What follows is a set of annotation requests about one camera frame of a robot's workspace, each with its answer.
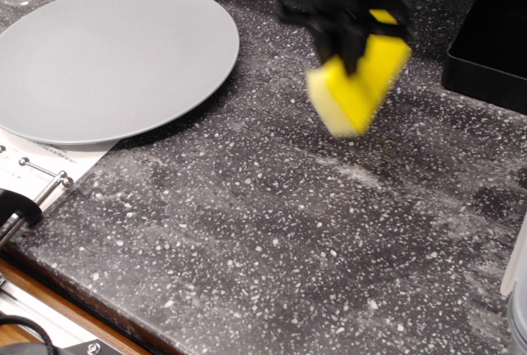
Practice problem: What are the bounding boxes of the grey round plate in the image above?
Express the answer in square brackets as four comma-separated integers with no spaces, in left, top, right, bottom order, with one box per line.
[1,0,240,145]

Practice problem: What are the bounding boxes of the black metal screw clamp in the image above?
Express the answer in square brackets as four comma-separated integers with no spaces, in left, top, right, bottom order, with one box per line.
[1,156,74,248]

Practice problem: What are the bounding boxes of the black plastic tray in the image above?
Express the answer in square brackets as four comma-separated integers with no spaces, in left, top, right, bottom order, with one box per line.
[441,0,526,114]

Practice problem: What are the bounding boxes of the white paper sheet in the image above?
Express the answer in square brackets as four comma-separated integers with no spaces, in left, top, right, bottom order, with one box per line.
[1,129,116,199]

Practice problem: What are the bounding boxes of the aluminium rail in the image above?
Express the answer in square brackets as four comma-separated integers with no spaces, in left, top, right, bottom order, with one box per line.
[1,278,96,348]

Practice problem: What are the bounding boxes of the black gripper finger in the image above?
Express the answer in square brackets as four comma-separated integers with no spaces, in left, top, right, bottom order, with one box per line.
[310,23,344,63]
[339,23,369,75]

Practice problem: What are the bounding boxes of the black metal bracket with screw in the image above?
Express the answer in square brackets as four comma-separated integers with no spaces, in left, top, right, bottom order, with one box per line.
[63,339,122,355]

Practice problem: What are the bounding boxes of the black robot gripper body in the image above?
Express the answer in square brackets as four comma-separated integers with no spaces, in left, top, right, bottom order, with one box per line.
[277,0,411,40]

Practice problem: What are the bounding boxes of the yellow sponge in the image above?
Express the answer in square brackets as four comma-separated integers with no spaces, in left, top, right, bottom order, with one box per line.
[305,34,412,138]

